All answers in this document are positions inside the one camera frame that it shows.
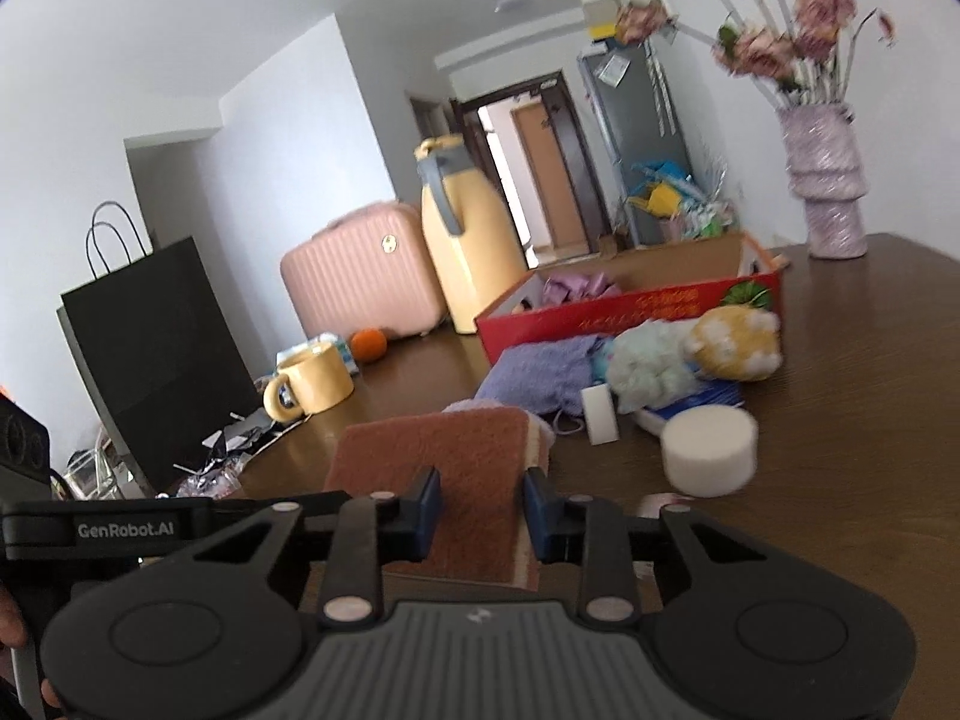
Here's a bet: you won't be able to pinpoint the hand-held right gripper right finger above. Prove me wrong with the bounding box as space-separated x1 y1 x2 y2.
523 467 818 629

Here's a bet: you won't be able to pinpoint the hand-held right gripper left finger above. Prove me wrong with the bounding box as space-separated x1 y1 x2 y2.
150 467 442 629

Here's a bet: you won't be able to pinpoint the brown scouring pad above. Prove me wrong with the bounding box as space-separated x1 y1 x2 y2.
322 405 556 590

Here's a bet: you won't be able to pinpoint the light blue plush toy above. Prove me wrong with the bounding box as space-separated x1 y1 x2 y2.
606 319 707 415

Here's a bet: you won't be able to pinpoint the red cardboard box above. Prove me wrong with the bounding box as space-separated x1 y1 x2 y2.
475 232 786 368

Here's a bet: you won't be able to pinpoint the blue tissue packet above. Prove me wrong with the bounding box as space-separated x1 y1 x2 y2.
636 379 745 432

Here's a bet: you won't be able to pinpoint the person's left hand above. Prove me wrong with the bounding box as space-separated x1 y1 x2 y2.
0 583 62 707

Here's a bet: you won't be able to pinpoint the white rectangular sponge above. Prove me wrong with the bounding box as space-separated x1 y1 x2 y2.
581 382 621 445

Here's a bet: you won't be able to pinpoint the purple knitted towel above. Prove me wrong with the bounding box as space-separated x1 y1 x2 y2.
475 335 605 419

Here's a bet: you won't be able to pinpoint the crumpled wrappers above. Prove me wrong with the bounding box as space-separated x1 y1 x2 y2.
171 411 302 497

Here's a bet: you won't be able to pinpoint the yellow mug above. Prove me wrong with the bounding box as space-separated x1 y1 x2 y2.
262 341 356 422

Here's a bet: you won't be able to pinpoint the black paper bag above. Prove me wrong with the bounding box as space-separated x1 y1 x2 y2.
56 201 265 497

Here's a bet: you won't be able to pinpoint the tissue pack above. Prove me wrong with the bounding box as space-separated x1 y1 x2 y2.
276 331 362 377

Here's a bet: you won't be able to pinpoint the white round sponge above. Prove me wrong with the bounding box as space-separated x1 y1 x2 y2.
660 405 760 498

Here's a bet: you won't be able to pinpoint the purple plush toy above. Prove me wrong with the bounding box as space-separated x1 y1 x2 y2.
540 274 625 302

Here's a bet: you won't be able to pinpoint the pink suitcase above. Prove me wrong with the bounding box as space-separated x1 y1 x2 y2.
280 200 437 344

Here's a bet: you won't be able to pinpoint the yellow thermos jug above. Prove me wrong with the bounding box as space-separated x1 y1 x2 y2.
414 133 530 335

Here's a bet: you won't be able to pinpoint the white and yellow plush toy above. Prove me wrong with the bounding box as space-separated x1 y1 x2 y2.
681 306 782 381

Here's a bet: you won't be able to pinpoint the brown wooden door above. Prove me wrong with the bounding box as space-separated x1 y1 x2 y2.
510 101 591 254

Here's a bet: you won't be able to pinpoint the pile of colourful bags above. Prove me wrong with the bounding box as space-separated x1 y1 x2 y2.
621 160 742 246

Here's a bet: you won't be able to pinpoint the grey refrigerator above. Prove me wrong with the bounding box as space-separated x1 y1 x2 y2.
576 40 696 248

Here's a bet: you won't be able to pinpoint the purple glitter vase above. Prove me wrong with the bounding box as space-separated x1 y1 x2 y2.
775 103 872 260

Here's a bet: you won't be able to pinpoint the boxes on refrigerator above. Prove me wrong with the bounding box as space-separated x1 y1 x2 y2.
580 0 625 43

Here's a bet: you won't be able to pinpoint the dried pink flowers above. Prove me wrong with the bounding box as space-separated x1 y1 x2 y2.
613 0 899 112

